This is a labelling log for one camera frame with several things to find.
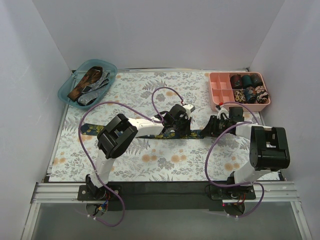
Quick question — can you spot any teal plastic bin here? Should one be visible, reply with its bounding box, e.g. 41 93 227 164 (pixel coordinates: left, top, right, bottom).
57 59 118 110

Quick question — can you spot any teal rolled tie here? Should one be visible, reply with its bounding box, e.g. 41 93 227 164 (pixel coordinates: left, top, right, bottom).
241 74 253 89

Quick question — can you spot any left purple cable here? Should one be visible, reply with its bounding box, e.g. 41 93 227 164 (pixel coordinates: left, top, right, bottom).
78 86 186 228

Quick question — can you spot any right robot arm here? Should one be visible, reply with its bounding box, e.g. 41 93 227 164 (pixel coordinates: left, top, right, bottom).
199 105 290 200

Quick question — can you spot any navy patterned rolled tie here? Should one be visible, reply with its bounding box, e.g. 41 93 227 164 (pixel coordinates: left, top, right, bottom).
243 86 256 104

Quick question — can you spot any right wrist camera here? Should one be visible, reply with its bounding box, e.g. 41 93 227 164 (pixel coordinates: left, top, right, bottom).
215 102 229 120

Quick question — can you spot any brown orange tie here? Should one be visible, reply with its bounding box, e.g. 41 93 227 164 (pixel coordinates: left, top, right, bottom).
67 66 103 102

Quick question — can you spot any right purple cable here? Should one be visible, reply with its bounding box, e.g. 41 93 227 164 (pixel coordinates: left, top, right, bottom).
205 101 265 219

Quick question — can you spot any grey patterned tie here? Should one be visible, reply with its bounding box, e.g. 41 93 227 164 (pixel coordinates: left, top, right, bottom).
76 71 111 106

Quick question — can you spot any navy yellow floral tie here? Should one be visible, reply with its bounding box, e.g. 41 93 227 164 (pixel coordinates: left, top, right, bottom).
80 123 205 140

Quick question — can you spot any dark red rolled tie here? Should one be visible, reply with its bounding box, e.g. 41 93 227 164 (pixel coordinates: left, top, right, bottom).
230 74 243 89

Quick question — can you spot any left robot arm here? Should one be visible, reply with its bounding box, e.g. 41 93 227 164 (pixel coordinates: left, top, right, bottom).
85 104 195 200

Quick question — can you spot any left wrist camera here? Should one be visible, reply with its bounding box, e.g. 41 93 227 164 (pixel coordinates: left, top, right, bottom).
182 104 196 118

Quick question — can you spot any pink compartment tray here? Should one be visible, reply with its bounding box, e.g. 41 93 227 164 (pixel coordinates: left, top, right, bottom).
208 71 271 112

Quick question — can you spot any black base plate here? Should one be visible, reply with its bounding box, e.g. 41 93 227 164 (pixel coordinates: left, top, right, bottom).
77 181 256 212

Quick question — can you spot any purple cable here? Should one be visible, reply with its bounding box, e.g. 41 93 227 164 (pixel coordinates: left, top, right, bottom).
205 101 265 219
78 86 186 228

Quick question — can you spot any black pink floral rolled tie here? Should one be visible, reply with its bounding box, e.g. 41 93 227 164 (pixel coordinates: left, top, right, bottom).
254 85 269 104

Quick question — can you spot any floral table mat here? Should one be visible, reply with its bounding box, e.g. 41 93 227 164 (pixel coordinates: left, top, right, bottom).
48 71 250 182

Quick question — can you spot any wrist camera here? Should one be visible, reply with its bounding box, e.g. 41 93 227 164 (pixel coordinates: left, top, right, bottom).
182 104 196 118
215 102 229 120

